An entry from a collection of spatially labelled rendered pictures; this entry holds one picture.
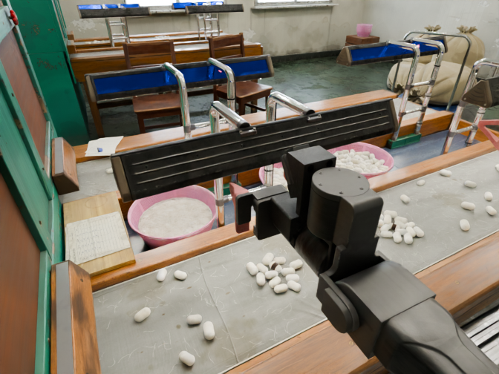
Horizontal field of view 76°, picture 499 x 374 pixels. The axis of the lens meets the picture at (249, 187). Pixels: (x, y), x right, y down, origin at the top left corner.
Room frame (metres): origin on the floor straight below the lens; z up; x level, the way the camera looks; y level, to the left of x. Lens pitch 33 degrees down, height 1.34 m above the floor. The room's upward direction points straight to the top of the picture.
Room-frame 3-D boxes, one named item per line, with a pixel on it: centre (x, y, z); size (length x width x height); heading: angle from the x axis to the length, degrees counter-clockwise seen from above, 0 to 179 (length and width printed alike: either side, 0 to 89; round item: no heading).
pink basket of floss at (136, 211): (0.76, 0.22, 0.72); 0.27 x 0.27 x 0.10
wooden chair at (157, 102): (2.69, 0.77, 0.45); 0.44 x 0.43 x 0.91; 110
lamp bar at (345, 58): (1.53, -0.66, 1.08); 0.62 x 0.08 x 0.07; 117
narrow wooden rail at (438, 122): (1.18, -0.24, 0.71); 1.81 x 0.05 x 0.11; 117
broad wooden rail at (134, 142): (1.52, -0.06, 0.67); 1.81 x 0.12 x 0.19; 117
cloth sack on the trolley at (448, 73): (3.44, -2.01, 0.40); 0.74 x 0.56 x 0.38; 116
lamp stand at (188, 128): (1.02, 0.16, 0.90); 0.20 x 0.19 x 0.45; 117
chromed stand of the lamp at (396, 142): (1.46, -0.70, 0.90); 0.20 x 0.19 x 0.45; 117
